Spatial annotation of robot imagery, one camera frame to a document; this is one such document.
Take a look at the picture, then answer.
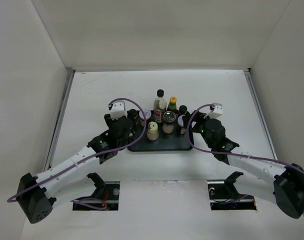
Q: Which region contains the tall black-cap sauce bottle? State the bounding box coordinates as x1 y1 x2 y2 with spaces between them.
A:
153 89 167 123

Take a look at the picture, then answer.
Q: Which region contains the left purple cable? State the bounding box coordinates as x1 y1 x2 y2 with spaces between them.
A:
7 97 147 208

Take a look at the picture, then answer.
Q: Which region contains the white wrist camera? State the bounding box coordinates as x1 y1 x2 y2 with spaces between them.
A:
108 100 128 121
205 103 223 119

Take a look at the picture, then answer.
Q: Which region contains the black plastic tray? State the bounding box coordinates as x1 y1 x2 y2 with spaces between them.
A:
127 114 194 152

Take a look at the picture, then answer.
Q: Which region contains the small dark pepper bottle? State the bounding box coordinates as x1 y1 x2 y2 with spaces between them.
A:
127 109 139 126

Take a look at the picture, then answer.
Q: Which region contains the yellow-cap white powder jar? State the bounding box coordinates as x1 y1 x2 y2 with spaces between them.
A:
146 121 159 141

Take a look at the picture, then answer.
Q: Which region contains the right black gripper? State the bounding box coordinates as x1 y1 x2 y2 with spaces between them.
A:
182 110 217 149

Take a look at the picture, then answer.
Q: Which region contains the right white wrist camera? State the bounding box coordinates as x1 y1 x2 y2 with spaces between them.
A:
205 103 223 119

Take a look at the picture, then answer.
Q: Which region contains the purple cable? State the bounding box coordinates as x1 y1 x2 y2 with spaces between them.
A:
7 97 147 208
186 102 304 204

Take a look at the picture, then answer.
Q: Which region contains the small black-cap spice bottle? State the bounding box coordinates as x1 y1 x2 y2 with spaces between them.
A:
178 105 188 116

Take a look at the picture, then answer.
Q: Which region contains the red-label lid brown jar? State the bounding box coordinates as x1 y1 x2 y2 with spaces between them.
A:
138 109 152 127

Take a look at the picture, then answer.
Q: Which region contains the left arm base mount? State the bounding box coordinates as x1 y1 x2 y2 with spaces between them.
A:
72 173 121 211

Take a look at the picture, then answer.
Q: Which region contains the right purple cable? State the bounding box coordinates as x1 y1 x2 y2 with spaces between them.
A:
186 102 304 204

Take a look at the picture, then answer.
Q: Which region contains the yellow-cap red sauce bottle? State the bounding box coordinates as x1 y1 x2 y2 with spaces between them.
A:
167 96 178 114

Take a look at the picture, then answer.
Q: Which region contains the silver-lid white powder jar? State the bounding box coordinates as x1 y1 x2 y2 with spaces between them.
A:
162 111 177 134

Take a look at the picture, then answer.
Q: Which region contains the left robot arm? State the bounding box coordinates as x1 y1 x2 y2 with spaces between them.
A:
15 109 140 224

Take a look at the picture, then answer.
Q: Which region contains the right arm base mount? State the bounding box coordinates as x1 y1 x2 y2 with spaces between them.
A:
207 171 257 211

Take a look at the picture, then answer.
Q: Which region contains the red-label lid spice jar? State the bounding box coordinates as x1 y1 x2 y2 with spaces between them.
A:
177 115 189 135

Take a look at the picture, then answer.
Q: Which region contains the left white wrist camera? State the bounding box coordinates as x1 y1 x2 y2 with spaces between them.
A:
108 100 128 121

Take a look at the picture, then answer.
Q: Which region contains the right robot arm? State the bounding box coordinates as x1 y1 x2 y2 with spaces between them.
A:
183 110 304 219

